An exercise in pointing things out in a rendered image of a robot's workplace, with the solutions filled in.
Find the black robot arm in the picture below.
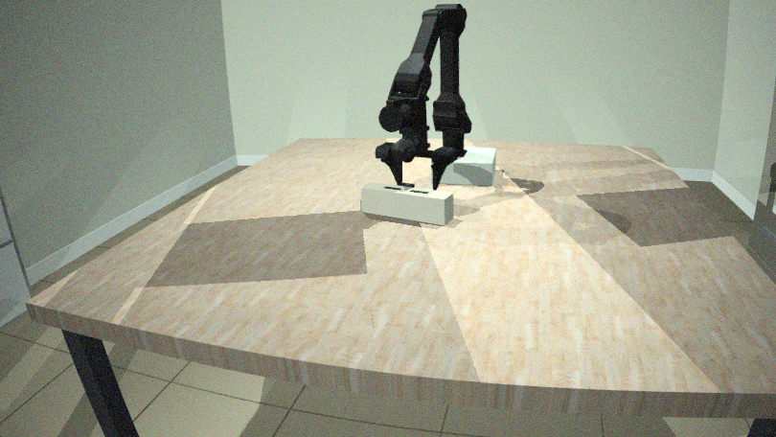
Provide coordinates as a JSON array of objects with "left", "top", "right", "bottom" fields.
[{"left": 378, "top": 4, "right": 472, "bottom": 163}]

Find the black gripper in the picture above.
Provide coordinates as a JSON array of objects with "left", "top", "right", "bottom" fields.
[{"left": 375, "top": 124, "right": 458, "bottom": 191}]

